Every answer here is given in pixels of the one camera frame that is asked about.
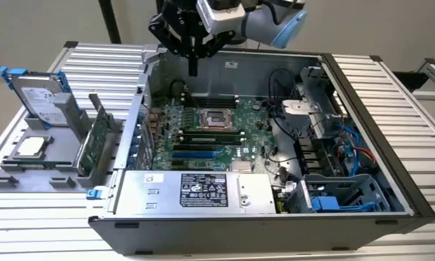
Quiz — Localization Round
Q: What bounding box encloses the black stand pole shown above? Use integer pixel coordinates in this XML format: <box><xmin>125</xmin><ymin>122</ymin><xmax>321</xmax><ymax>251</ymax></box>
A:
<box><xmin>97</xmin><ymin>0</ymin><xmax>122</xmax><ymax>44</ymax></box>

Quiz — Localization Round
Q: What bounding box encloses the open black PC case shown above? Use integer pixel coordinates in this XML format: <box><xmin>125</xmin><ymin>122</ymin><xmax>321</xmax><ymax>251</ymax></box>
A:
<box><xmin>88</xmin><ymin>43</ymin><xmax>435</xmax><ymax>256</ymax></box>

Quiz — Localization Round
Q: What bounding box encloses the hard disk in blue carrier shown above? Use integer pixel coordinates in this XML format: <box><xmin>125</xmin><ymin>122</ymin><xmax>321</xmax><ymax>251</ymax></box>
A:
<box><xmin>0</xmin><ymin>66</ymin><xmax>81</xmax><ymax>130</ymax></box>

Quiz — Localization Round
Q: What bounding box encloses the silver power supply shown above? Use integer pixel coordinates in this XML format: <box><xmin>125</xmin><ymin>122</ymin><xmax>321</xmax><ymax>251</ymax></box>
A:
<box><xmin>113</xmin><ymin>170</ymin><xmax>279</xmax><ymax>215</ymax></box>

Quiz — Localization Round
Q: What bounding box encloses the CPU socket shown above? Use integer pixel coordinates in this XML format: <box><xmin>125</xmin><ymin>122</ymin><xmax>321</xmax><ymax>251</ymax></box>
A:
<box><xmin>199</xmin><ymin>108</ymin><xmax>236</xmax><ymax>128</ymax></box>

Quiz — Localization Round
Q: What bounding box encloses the green motherboard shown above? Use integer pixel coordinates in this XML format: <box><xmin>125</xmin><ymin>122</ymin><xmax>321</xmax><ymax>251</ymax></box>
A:
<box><xmin>149</xmin><ymin>94</ymin><xmax>293</xmax><ymax>175</ymax></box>

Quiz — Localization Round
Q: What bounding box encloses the blue drive cage clip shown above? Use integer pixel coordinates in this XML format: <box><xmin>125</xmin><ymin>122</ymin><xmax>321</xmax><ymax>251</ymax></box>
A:
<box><xmin>311</xmin><ymin>196</ymin><xmax>340</xmax><ymax>212</ymax></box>

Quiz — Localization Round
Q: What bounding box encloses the black expansion slot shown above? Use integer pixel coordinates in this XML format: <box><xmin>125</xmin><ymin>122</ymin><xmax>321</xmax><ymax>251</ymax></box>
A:
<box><xmin>172</xmin><ymin>143</ymin><xmax>215</xmax><ymax>152</ymax></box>

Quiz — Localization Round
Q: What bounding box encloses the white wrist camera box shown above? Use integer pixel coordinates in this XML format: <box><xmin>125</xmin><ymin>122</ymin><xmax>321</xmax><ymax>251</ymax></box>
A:
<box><xmin>196</xmin><ymin>0</ymin><xmax>247</xmax><ymax>35</ymax></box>

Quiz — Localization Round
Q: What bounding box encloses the grey parts rack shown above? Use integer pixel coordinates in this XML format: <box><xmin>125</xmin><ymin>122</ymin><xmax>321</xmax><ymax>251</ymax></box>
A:
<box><xmin>0</xmin><ymin>94</ymin><xmax>126</xmax><ymax>194</ymax></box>

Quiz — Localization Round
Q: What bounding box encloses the red wire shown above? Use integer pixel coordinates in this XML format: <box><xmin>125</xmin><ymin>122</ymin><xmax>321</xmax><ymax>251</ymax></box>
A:
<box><xmin>354</xmin><ymin>146</ymin><xmax>378</xmax><ymax>164</ymax></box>

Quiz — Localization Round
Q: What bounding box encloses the green graphics card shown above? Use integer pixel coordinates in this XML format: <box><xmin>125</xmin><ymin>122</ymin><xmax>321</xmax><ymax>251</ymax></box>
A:
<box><xmin>76</xmin><ymin>94</ymin><xmax>116</xmax><ymax>176</ymax></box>

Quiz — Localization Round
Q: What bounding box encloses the black wire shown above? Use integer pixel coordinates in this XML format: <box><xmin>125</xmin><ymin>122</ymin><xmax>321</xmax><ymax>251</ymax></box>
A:
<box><xmin>169</xmin><ymin>79</ymin><xmax>188</xmax><ymax>96</ymax></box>
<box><xmin>267</xmin><ymin>68</ymin><xmax>295</xmax><ymax>120</ymax></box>

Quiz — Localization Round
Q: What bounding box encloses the silver CPU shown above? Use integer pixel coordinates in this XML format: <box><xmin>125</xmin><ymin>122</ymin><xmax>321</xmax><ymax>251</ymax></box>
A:
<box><xmin>13</xmin><ymin>137</ymin><xmax>46</xmax><ymax>158</ymax></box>

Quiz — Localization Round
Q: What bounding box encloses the small silver heat sink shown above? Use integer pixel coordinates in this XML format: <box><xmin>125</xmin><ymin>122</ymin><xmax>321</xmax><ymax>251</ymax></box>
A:
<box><xmin>231</xmin><ymin>160</ymin><xmax>253</xmax><ymax>172</ymax></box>

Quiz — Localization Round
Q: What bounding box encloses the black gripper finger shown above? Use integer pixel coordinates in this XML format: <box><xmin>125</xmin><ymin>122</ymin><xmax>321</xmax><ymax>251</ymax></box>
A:
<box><xmin>147</xmin><ymin>13</ymin><xmax>195</xmax><ymax>77</ymax></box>
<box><xmin>192</xmin><ymin>29</ymin><xmax>237</xmax><ymax>77</ymax></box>

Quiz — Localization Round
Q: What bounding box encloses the metal disk bay bracket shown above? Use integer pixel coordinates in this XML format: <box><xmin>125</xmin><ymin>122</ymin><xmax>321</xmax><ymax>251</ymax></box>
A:
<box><xmin>280</xmin><ymin>66</ymin><xmax>344</xmax><ymax>139</ymax></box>

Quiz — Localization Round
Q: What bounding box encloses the grey plastic drive cage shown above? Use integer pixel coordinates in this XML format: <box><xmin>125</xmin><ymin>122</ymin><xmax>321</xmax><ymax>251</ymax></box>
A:
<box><xmin>285</xmin><ymin>173</ymin><xmax>391</xmax><ymax>214</ymax></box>

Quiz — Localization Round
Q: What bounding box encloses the black table bracket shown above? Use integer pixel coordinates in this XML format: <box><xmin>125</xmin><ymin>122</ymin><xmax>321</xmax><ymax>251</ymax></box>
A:
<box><xmin>391</xmin><ymin>71</ymin><xmax>430</xmax><ymax>92</ymax></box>

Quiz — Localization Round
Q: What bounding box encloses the blue wire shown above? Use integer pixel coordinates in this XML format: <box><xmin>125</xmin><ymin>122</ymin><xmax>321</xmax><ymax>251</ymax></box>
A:
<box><xmin>337</xmin><ymin>122</ymin><xmax>366</xmax><ymax>177</ymax></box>

